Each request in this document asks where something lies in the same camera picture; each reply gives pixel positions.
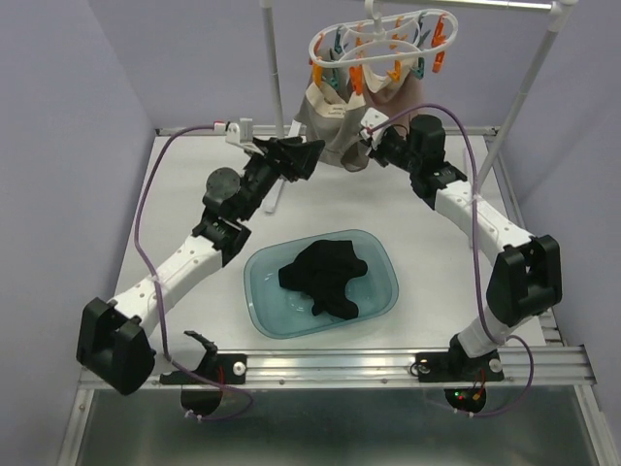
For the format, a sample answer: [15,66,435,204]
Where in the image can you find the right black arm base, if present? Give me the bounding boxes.
[409,349,505,414]

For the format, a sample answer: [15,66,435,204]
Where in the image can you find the white drying rack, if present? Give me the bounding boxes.
[260,1,577,188]

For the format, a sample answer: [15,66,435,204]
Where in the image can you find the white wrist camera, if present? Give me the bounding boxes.
[359,108,389,150]
[213,117,261,153]

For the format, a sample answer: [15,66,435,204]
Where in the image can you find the pink underwear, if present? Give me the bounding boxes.
[364,71,423,117]

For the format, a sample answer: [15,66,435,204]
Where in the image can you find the grey underwear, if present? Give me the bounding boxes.
[294,82,369,172]

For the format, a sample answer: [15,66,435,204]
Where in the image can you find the black underwear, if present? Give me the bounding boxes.
[278,240,368,320]

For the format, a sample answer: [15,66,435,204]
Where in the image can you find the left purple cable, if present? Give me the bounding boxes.
[134,123,256,422]

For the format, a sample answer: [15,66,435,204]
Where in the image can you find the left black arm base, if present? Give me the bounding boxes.
[158,330,254,422]

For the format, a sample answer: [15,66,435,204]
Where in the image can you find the aluminium mounting rail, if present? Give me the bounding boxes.
[140,347,596,390]

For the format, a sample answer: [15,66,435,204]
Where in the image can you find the teal plastic basin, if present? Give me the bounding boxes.
[244,230,399,340]

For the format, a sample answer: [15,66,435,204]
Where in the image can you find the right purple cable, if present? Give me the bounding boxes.
[366,102,538,419]

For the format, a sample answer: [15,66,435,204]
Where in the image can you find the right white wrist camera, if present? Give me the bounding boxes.
[359,108,389,150]

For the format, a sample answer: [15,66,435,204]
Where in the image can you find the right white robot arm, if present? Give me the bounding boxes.
[360,110,563,378]

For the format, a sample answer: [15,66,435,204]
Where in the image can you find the white clip hanger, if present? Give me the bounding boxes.
[309,1,459,94]

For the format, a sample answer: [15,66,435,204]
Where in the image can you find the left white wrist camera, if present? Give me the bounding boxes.
[213,117,261,153]

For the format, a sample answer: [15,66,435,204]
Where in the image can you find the purple cable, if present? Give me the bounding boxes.
[134,123,256,422]
[366,102,538,419]

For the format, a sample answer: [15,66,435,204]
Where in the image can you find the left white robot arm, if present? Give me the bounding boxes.
[76,137,325,395]

